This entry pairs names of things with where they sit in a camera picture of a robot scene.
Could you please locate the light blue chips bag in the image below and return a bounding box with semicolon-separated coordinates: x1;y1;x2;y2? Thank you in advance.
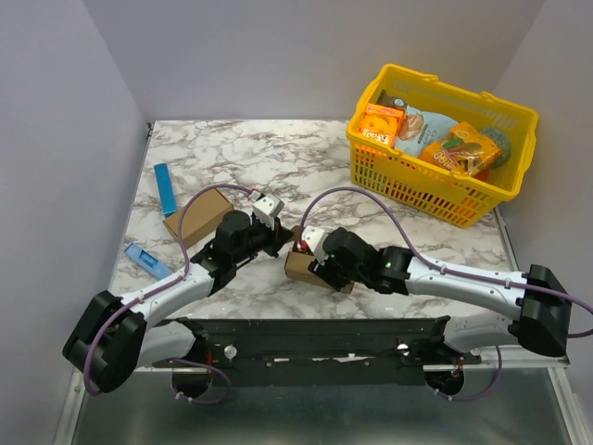
394;106;458;158

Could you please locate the long blue box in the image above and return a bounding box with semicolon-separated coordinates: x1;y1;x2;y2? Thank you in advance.
154;163;177;218

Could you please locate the yellow plastic basket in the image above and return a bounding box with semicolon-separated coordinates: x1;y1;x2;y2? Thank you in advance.
346;64;538;227

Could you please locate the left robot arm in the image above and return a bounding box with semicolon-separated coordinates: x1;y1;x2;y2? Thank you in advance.
62;210;295;396

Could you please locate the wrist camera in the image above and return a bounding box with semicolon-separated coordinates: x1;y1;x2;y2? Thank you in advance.
298;225;329;263
249;189;284;230

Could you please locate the folded brown cardboard box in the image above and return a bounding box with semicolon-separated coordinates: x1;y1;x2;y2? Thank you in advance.
182;190;233;249

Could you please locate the orange snack box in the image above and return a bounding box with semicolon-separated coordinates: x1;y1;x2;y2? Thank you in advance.
358;104;406;147

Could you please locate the brown cardboard box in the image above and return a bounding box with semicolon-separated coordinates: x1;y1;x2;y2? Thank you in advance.
284;229;354;294
182;190;233;249

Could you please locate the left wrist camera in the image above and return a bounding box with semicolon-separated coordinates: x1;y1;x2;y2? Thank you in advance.
249;189;284;230

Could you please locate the orange gummy candy bag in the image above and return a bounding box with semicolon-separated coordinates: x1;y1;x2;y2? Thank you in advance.
420;121;500;177

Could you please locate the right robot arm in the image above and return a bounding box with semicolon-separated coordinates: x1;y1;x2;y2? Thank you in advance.
301;226;572;363

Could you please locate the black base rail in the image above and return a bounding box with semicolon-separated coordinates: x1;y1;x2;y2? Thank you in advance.
95;317;483;388

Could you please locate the small blue box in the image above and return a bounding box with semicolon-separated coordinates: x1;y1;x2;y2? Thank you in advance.
124;243;171;280

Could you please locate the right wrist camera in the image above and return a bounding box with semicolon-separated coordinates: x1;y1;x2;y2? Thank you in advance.
298;225;329;263

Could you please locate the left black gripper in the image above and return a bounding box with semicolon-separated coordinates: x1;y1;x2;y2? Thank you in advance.
233;215;294;265

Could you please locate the aluminium frame rail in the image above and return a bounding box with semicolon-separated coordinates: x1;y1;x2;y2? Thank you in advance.
73;345;571;372

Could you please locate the dark snack packet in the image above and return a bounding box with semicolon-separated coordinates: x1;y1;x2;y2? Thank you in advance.
376;90;408;109

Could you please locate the green round sponge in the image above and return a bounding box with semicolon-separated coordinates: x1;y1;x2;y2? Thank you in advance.
479;126;511;170

